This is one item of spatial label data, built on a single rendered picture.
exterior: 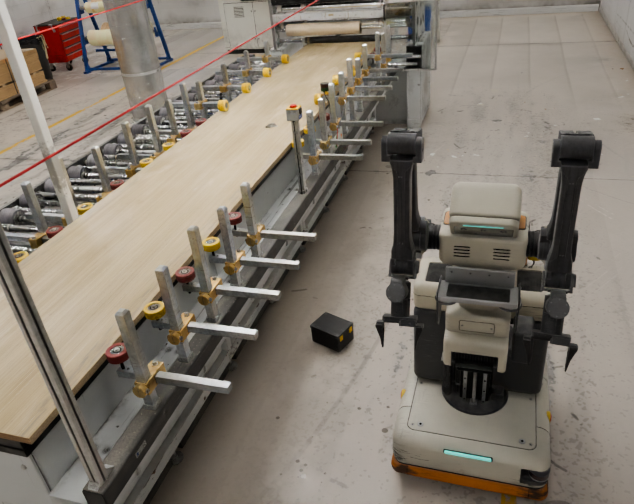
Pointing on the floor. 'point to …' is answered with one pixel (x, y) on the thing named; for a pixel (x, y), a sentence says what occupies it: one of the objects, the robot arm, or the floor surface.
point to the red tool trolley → (61, 41)
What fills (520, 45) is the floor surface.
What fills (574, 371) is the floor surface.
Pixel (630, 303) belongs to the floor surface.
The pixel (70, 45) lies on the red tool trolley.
